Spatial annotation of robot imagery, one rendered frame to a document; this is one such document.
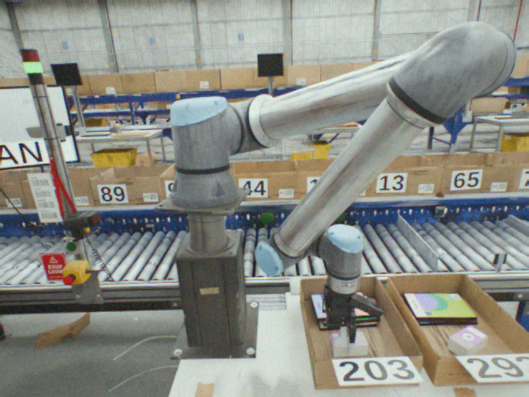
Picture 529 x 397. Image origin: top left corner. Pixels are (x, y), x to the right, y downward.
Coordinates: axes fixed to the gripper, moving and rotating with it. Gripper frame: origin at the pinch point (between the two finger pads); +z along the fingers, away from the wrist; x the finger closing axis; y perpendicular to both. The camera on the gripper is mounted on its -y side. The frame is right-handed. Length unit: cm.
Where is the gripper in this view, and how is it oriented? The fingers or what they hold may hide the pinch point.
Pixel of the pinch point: (347, 342)
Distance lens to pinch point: 113.0
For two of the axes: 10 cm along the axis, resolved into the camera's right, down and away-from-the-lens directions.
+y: -10.0, 0.5, -0.3
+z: 0.4, 9.4, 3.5
